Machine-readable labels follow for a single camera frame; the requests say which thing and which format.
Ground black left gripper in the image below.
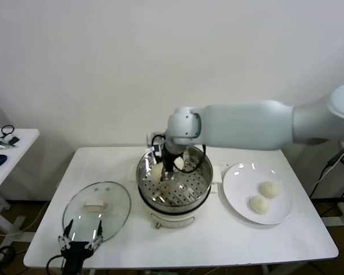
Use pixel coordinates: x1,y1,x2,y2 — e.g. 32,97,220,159
58,219,104,275

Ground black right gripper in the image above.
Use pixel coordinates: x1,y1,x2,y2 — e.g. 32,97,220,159
159,144,178,183

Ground glass lid with cream handle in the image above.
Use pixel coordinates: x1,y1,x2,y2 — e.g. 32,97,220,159
62,180,132,245

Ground stainless steel steamer basket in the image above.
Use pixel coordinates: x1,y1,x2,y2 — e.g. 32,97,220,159
127,144,222,209

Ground cream electric cooker base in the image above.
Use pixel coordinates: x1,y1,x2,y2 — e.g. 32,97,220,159
137,183,218,230

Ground white round plate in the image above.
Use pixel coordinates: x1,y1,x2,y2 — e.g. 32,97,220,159
222,162,293,225

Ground white side table with mouse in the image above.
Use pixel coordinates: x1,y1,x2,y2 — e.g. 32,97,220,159
0,128,40,250

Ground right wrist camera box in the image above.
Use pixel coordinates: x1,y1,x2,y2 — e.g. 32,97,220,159
147,131,166,158

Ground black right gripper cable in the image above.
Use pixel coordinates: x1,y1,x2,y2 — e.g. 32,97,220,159
183,144,207,174

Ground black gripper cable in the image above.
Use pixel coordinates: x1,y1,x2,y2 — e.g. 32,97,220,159
183,144,207,174
47,253,65,275

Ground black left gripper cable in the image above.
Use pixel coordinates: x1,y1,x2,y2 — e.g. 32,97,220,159
47,253,65,275

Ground white floor cable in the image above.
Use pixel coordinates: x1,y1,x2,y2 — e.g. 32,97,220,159
0,200,51,237

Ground black floor cable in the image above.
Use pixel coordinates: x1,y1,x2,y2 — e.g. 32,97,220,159
0,246,17,270

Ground black power cable with adapter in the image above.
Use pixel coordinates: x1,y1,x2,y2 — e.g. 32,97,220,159
308,148,344,199

